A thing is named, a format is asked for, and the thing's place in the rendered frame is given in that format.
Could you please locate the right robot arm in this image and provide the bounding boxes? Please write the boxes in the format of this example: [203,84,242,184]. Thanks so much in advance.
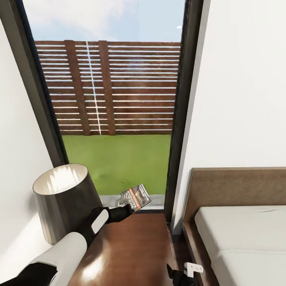
[167,262,203,286]

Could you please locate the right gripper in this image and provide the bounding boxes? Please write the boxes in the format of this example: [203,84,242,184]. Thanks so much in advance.
[167,264,199,286]

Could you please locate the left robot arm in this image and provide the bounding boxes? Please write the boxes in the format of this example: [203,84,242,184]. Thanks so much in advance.
[0,194,135,286]

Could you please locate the hardback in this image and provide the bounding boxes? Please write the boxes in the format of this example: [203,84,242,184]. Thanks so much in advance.
[121,184,151,213]

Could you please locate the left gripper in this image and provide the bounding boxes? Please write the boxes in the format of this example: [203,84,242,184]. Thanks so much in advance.
[112,204,135,222]

